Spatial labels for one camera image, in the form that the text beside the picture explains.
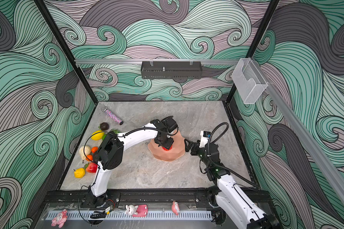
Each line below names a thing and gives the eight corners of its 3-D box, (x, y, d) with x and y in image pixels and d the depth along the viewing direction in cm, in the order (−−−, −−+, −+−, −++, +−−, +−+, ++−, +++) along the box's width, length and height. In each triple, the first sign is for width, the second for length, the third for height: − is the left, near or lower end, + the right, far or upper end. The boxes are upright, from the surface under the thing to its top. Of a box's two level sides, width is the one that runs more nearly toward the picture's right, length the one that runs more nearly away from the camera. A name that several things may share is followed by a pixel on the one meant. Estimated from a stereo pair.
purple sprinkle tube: (102, 111, 116) (100, 108, 113) (106, 108, 118) (104, 105, 115) (119, 126, 106) (118, 123, 103) (123, 123, 108) (122, 120, 105)
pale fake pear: (83, 160, 89) (79, 157, 85) (83, 150, 93) (79, 147, 89) (92, 157, 90) (88, 153, 86) (91, 148, 95) (88, 144, 90)
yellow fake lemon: (92, 140, 99) (90, 137, 96) (95, 133, 103) (93, 130, 100) (103, 140, 99) (101, 137, 96) (106, 133, 103) (104, 130, 100)
